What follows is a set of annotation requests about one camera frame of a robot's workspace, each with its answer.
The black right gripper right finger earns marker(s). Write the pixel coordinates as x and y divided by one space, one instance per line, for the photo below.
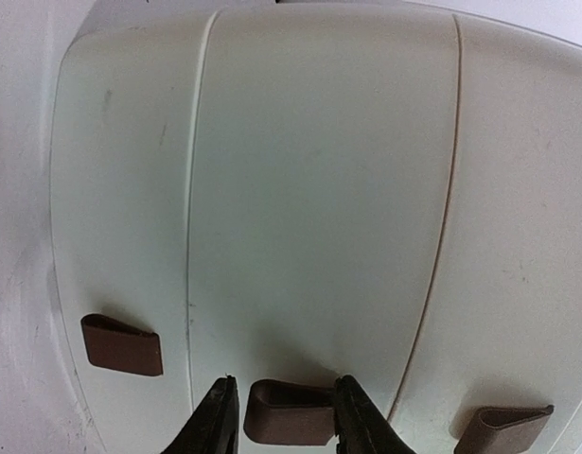
359 426

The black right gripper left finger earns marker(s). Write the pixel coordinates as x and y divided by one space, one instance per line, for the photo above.
213 426

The white three-drawer storage cabinet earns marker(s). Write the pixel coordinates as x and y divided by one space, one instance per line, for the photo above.
297 192

